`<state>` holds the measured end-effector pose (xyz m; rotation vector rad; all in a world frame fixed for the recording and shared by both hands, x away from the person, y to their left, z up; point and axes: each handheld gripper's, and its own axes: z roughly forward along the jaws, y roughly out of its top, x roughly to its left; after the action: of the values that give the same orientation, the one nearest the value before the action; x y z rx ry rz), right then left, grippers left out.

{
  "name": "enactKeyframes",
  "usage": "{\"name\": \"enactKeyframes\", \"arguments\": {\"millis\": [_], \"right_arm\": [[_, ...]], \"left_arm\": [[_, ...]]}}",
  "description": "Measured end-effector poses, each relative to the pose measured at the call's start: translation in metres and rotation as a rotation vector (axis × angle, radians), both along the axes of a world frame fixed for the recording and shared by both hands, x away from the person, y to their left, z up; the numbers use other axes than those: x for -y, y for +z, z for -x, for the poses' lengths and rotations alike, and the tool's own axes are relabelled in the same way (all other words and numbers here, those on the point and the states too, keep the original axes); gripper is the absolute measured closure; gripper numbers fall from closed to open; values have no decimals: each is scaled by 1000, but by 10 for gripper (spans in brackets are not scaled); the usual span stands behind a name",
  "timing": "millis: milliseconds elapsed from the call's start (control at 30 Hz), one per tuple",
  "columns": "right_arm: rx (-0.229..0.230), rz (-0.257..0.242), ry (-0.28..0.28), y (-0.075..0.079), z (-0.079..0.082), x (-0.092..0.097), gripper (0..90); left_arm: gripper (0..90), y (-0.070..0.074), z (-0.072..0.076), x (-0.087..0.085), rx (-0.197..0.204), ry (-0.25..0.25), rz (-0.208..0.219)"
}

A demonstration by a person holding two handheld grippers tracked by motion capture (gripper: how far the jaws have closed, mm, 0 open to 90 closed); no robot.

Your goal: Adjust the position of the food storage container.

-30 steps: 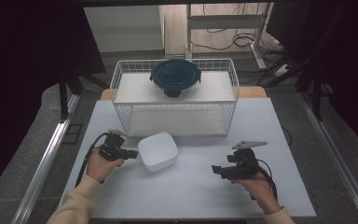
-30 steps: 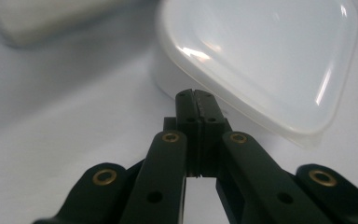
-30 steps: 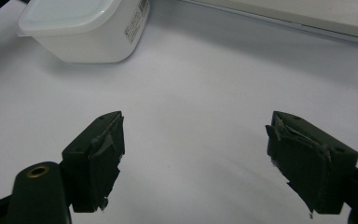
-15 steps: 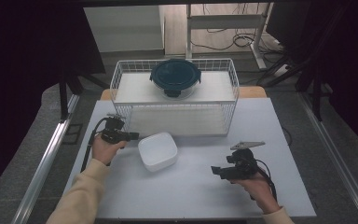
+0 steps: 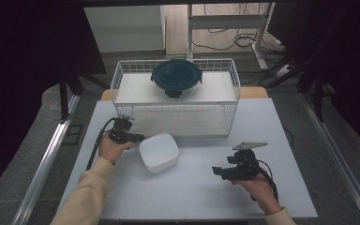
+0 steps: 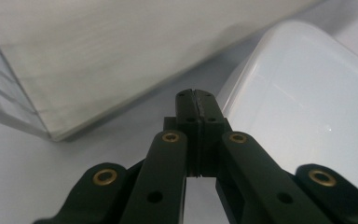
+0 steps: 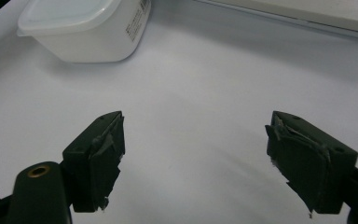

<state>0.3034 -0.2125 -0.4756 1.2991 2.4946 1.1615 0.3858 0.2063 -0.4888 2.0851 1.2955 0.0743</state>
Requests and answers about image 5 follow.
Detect black stand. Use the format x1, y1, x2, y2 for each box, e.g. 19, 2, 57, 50
259, 3, 354, 123
57, 71, 111, 123

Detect white cabinet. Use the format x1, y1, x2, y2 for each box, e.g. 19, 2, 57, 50
83, 4, 167, 54

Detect dark floor vent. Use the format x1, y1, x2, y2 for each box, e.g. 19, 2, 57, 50
63, 124, 83, 145

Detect black floor cables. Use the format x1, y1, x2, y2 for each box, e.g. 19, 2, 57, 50
190, 27, 290, 54

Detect person's right hand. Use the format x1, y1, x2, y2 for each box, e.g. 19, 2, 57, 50
231, 172, 284, 216

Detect person's left hand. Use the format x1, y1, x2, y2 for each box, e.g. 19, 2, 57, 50
97, 132, 134, 165

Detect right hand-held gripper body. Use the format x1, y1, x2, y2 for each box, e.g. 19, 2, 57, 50
226, 141, 269, 182

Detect right hand-held gripper cable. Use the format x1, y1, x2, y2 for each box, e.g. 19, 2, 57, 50
256, 159, 279, 203

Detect hand-held gripper cable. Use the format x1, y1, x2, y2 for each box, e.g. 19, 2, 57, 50
85, 116, 120, 172
256, 159, 279, 203

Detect left hand-held gripper cable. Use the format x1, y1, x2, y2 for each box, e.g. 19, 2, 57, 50
85, 116, 120, 172

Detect white power strip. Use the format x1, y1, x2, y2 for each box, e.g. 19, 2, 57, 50
275, 64, 292, 78

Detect round container with dark lid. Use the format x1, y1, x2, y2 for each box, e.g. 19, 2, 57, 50
150, 58, 203, 101

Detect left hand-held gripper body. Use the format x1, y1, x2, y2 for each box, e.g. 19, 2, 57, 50
107, 115, 139, 144

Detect white wire rack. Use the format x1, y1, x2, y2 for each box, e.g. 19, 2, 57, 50
110, 58, 242, 137

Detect white desk frame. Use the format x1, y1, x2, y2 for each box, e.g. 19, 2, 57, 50
186, 3, 275, 70

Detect white square container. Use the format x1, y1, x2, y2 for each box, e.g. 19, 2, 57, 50
138, 132, 180, 173

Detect metal rail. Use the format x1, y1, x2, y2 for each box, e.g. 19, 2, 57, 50
10, 93, 83, 225
299, 92, 360, 225

